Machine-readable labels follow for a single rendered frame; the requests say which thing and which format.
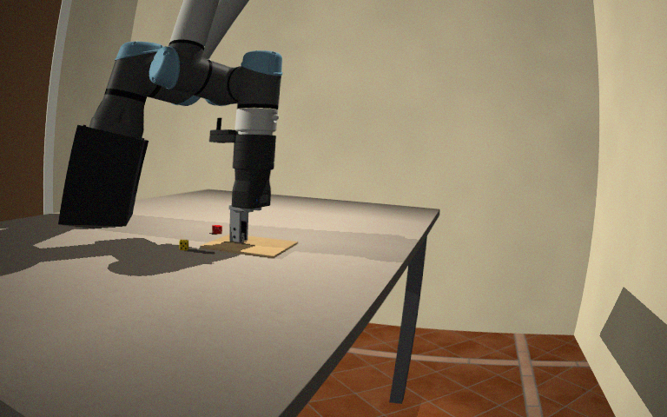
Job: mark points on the tan square mat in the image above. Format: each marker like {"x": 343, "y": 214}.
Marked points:
{"x": 257, "y": 246}

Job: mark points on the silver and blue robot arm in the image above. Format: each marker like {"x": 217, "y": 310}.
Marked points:
{"x": 184, "y": 67}

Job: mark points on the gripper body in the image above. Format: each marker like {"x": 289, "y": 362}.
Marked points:
{"x": 253, "y": 158}

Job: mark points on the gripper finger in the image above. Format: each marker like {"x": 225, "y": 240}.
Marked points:
{"x": 244, "y": 220}
{"x": 235, "y": 222}

